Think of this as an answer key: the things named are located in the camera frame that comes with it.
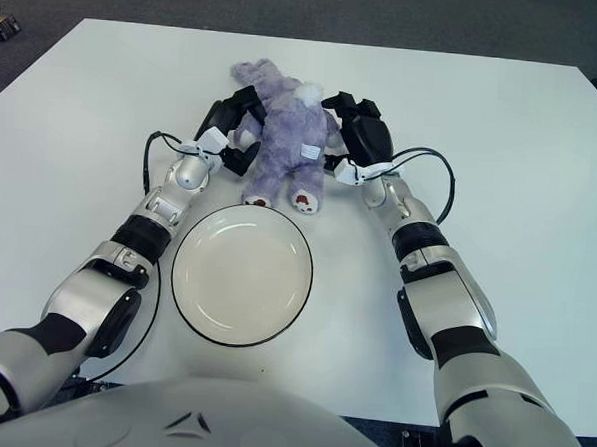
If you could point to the white left wrist connector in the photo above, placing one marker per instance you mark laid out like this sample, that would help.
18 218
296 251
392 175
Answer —
213 139

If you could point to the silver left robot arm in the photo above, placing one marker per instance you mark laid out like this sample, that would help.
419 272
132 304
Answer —
89 292

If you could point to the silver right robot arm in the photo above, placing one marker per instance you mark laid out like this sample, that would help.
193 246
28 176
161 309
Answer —
444 301

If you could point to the purple plush bear doll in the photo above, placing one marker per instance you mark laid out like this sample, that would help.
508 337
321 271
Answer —
288 133

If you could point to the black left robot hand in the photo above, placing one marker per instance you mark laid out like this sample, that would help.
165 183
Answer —
226 112

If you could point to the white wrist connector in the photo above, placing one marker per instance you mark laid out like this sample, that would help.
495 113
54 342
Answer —
345 173
213 139

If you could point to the grey robot torso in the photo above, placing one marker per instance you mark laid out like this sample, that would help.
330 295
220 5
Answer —
192 428

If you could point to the white plate with black rim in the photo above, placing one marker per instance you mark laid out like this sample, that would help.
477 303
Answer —
240 275

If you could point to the white right wrist connector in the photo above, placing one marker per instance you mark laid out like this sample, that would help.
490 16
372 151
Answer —
345 173

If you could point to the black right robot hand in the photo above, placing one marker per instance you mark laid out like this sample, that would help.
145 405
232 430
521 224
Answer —
368 137

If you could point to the black and yellow box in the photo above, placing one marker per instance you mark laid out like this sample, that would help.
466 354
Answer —
3 27

